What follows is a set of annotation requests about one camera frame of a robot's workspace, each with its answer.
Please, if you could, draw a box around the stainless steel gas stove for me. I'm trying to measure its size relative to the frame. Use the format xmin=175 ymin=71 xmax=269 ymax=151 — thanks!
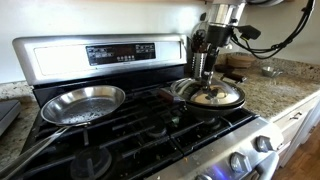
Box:
xmin=9 ymin=34 xmax=283 ymax=180

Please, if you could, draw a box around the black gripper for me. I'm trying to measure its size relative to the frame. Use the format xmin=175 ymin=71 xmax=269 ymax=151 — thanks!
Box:
xmin=201 ymin=25 xmax=233 ymax=87

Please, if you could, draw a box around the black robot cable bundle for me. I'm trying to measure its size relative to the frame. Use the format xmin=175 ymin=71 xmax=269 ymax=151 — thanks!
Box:
xmin=231 ymin=0 xmax=316 ymax=60

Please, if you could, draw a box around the wooden cutting board stack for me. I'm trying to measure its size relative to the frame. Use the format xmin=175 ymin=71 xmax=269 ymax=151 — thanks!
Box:
xmin=227 ymin=55 xmax=255 ymax=68

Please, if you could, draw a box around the steel lid with wooden knob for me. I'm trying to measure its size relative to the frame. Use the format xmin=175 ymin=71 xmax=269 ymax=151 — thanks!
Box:
xmin=170 ymin=78 xmax=245 ymax=108

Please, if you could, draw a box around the left perforated steel utensil holder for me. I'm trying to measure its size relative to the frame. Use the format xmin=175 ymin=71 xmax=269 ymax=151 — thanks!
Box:
xmin=191 ymin=53 xmax=207 ymax=78

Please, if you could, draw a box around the dark frying pan on stove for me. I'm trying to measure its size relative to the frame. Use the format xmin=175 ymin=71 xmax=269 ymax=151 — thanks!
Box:
xmin=158 ymin=86 xmax=245 ymax=121

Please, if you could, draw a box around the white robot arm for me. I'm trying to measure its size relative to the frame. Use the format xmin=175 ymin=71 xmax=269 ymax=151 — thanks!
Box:
xmin=202 ymin=0 xmax=283 ymax=86

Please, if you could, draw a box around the stainless steel skillet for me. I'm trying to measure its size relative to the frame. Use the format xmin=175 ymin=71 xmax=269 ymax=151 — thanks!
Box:
xmin=0 ymin=85 xmax=126 ymax=180

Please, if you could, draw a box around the small steel measuring cup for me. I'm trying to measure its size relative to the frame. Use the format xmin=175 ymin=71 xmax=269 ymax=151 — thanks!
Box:
xmin=262 ymin=66 xmax=283 ymax=78

